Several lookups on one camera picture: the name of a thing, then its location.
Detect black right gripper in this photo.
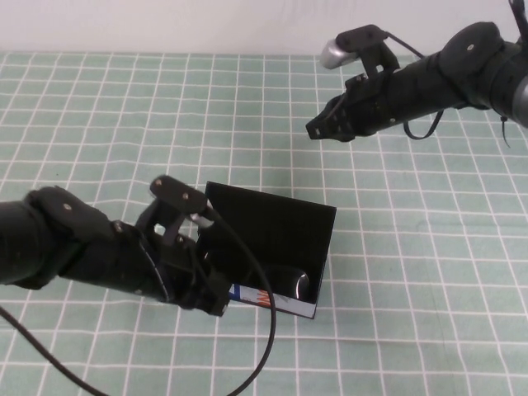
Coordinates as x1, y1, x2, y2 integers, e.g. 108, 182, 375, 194
306, 68, 404, 144

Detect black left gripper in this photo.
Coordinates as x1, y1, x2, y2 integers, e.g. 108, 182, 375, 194
135, 200, 232, 319

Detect black framed glasses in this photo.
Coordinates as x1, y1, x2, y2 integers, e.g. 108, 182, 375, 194
205, 249, 311, 299

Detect black printed glasses case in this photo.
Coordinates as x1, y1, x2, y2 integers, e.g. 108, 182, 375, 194
196, 180, 337, 321

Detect green checkered tablecloth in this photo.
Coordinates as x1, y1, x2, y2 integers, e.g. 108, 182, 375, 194
0, 49, 528, 396

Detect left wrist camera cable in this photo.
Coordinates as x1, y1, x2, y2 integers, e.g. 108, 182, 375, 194
0, 205, 278, 396

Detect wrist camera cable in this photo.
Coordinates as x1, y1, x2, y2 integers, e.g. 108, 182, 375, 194
0, 205, 278, 396
382, 31, 443, 142

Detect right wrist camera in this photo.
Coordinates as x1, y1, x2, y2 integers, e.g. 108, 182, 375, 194
320, 24, 400, 78

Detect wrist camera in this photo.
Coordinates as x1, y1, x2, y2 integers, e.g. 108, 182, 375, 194
148, 174, 216, 229
320, 24, 400, 78

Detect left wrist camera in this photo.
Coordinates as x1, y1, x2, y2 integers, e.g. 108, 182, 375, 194
148, 174, 216, 229

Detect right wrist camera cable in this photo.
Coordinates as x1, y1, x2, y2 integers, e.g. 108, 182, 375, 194
382, 31, 443, 142

